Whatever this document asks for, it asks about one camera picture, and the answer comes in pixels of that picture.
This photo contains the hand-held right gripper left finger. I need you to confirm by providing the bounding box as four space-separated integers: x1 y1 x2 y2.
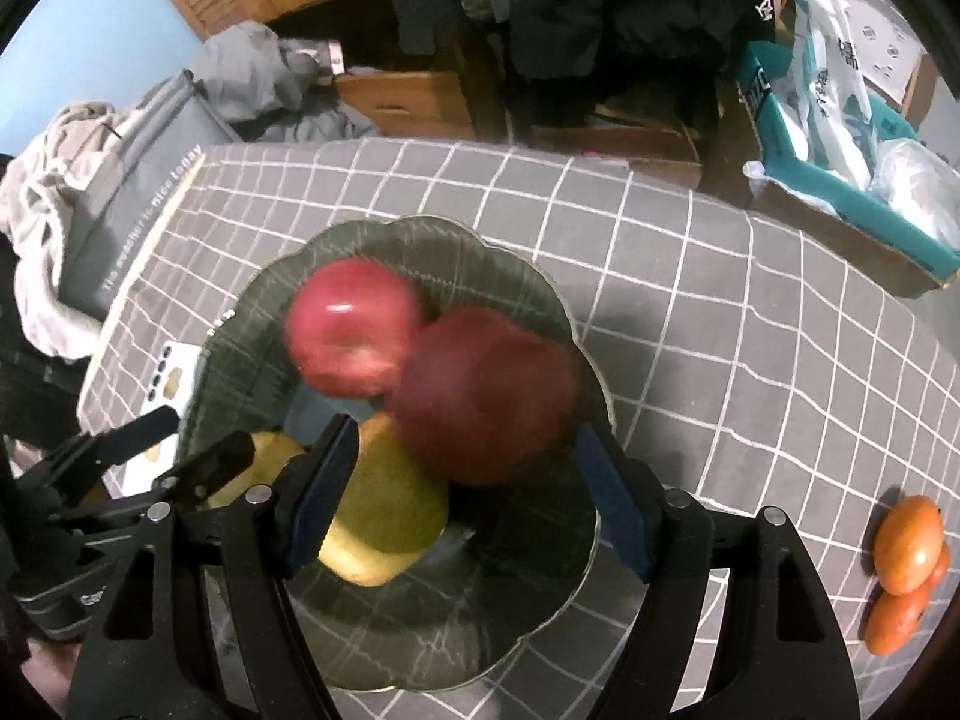
67 414 359 720

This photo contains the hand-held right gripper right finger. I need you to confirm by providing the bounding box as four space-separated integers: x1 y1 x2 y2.
574 424 860 720

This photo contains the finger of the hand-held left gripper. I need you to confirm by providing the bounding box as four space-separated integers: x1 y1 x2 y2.
148 431 258 509
30 405 182 501

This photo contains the yellow pear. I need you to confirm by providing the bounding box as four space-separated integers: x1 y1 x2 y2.
205 430 310 512
317 412 452 589

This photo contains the red apple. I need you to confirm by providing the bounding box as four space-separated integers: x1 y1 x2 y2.
385 307 584 489
284 258 426 399

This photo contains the dark green scalloped plate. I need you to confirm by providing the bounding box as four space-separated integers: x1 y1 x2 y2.
178 213 617 692

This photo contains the white smartphone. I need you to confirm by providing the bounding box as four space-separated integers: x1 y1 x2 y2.
122 340 205 497

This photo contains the grey checked tablecloth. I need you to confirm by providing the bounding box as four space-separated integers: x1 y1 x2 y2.
75 136 960 720

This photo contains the grey fabric storage box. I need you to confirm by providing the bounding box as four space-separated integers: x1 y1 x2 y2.
58 70 246 321

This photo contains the beige crumpled cloth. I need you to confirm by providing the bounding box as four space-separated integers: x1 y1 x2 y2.
0 100 130 362

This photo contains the large brown cardboard box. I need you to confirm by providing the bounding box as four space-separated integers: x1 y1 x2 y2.
748 171 947 301

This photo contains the flat labelled cardboard box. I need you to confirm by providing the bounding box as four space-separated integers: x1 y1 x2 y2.
523 123 704 190

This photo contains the grey clothes pile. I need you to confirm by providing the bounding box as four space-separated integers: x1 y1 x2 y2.
197 20 377 145

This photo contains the wooden drawer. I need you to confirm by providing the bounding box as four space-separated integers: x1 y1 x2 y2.
333 70 475 141

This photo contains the teal plastic crate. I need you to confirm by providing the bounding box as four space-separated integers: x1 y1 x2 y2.
737 40 960 280

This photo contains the clear plastic bag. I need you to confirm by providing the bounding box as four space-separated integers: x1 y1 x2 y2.
872 138 960 250

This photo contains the white printed rice bag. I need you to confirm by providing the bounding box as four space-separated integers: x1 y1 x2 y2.
771 0 876 190

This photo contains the black hooded coat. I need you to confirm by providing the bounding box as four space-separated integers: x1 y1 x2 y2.
373 0 775 85

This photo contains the white patterned basket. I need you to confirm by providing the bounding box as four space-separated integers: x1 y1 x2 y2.
846 0 932 100

